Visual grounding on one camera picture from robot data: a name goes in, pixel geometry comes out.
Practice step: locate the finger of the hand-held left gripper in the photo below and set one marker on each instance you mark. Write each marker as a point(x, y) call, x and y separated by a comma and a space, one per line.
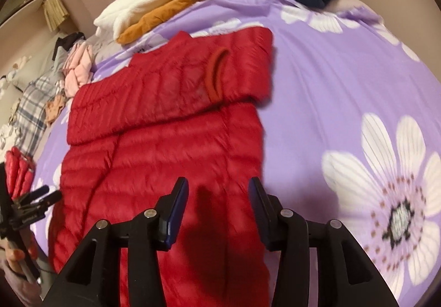
point(36, 192)
point(48, 200)

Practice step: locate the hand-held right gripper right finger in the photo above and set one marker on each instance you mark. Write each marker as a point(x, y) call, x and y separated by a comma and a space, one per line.
point(256, 202)

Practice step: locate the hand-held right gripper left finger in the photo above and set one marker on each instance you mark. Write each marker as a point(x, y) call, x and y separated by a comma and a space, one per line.
point(176, 205)

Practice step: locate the red puffer jacket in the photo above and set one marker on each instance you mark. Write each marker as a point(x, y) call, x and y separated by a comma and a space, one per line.
point(165, 128)

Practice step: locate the person's left forearm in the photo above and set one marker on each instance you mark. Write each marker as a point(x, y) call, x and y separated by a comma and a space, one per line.
point(20, 293)

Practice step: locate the pink clothes pile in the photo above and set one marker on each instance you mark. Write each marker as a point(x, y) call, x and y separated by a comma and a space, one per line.
point(78, 69)

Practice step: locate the person's left hand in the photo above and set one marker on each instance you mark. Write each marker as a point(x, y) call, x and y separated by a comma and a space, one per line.
point(15, 257)

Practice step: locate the tan small cloth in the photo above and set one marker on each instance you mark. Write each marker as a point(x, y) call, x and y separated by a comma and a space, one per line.
point(55, 109)

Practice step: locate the plaid shirt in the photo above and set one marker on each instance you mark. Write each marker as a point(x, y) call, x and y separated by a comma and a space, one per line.
point(36, 103)

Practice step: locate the plush toys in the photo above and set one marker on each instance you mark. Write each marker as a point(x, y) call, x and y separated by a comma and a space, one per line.
point(13, 74)

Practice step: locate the purple floral bed sheet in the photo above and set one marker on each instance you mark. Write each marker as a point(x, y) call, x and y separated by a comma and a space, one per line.
point(317, 86)

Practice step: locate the dark garment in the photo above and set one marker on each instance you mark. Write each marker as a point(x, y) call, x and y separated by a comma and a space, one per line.
point(67, 43)

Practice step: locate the orange garment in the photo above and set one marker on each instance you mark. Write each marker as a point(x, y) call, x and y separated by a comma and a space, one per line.
point(155, 17)

